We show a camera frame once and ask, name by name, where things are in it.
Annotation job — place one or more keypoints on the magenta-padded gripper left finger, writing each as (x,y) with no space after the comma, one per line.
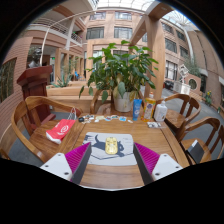
(56,165)

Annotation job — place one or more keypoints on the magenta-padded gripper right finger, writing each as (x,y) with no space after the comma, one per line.
(166,165)

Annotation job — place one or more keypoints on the yellow computer mouse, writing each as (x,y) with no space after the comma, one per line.
(111,146)

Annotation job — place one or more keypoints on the grey cat-print mouse pad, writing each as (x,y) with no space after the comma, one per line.
(126,158)

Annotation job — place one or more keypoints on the black flat device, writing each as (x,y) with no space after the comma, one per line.
(195,151)

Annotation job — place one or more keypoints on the red paper bag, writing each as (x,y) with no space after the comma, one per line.
(60,130)

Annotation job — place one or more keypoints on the clear plastic packet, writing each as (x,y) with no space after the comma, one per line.
(154,125)

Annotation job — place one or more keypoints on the wooden armchair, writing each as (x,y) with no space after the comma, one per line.
(180,116)
(94,100)
(213,123)
(20,123)

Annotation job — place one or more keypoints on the small black object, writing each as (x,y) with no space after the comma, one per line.
(81,119)

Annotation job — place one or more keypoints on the white pump bottle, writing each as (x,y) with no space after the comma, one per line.
(160,113)

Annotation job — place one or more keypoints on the orange liquid bottle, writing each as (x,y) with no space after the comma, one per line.
(149,108)

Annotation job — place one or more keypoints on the blue tube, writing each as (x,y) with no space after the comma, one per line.
(137,110)

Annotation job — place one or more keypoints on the small blue card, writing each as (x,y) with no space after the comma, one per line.
(122,119)
(108,118)

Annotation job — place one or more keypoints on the long wooden planter box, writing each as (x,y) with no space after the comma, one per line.
(66,96)

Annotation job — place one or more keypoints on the white abstract sculpture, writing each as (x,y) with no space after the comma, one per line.
(182,86)

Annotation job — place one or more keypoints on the spiky green agave plant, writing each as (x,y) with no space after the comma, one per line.
(63,81)

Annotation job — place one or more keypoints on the leafy plant in white pot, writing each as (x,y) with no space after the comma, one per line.
(120,70)

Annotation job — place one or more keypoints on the dark bust statue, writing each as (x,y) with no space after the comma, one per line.
(35,60)

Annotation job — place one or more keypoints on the dark red wooden pedestal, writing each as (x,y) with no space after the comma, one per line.
(35,83)

